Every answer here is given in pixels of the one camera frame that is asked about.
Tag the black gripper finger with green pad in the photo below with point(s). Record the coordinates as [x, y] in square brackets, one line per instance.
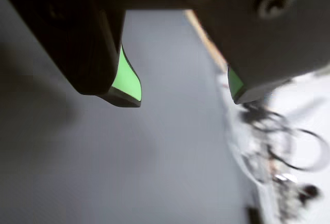
[257, 48]
[77, 40]

